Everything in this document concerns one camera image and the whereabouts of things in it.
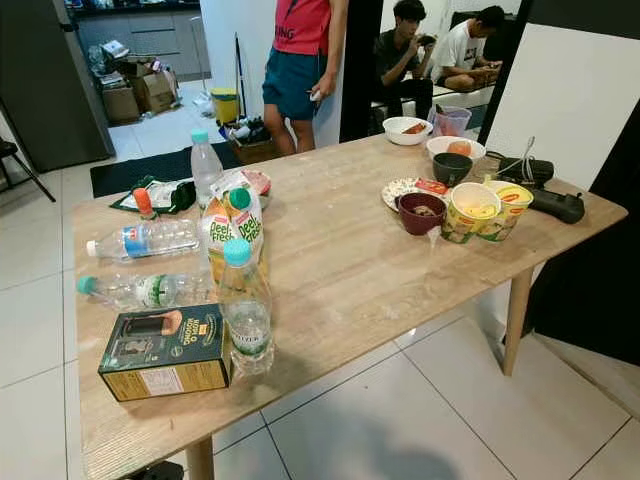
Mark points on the black folding chair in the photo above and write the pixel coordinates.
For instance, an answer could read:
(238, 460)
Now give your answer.
(8, 150)

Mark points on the clear bottle blue label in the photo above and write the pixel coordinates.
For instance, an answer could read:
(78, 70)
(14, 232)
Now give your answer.
(145, 240)

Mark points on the small orange cap bottle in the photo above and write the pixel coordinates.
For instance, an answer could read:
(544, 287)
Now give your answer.
(144, 203)

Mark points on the black floor mat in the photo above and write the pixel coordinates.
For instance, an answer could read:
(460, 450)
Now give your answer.
(140, 170)

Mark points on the clear bottle green label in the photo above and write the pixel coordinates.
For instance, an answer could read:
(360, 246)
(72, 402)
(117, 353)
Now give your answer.
(155, 291)

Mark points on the dark green snack packet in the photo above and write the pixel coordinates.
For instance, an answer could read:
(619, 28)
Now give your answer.
(170, 195)

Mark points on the dark green printed box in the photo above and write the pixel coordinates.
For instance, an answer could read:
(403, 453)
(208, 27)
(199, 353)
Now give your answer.
(160, 350)

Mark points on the tall clear bottle teal cap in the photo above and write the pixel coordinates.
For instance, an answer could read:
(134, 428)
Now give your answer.
(206, 175)

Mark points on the Peel Fresh juice carton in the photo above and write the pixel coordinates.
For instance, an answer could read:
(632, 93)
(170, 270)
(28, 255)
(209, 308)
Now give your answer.
(230, 235)

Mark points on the grey kitchen counter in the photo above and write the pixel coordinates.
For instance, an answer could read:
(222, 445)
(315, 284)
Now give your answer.
(160, 40)

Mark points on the yellow waste bin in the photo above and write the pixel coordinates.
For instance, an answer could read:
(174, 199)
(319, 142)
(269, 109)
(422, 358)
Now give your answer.
(225, 108)

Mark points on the red white carton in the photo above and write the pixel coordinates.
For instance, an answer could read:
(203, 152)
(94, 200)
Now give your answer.
(258, 182)

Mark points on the person in red shirt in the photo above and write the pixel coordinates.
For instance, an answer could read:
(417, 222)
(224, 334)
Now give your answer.
(295, 70)

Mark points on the light wooden table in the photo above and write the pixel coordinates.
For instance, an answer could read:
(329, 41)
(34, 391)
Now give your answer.
(360, 280)

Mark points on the patterned plate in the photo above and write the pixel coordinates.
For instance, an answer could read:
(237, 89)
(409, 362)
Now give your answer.
(395, 192)

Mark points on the white bowl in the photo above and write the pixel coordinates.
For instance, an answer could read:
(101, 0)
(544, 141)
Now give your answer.
(438, 150)
(405, 136)

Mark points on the maroon bowl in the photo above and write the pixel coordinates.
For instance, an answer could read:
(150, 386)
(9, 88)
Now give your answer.
(420, 218)

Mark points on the red snack packet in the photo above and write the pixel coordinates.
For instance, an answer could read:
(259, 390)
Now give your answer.
(430, 186)

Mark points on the seated person black shirt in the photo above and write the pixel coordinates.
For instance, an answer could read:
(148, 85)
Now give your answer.
(395, 60)

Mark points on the dark green bowl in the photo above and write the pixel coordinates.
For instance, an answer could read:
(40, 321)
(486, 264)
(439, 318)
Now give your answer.
(452, 170)

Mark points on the clear plastic jug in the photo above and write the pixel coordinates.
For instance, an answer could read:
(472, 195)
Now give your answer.
(450, 122)

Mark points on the yellow noodle cup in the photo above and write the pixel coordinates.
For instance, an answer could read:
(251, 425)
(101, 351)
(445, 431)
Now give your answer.
(515, 205)
(465, 225)

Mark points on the orange fruit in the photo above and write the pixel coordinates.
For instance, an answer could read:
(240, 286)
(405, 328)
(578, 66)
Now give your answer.
(460, 148)

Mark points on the white bench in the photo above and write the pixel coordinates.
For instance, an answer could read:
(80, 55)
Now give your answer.
(470, 100)

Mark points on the seated person white shirt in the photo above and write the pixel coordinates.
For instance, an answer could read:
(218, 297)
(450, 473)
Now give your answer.
(460, 50)

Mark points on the black handheld device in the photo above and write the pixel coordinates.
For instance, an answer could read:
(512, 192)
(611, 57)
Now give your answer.
(558, 205)

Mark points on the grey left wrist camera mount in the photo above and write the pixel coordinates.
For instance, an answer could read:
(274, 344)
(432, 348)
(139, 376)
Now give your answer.
(160, 472)

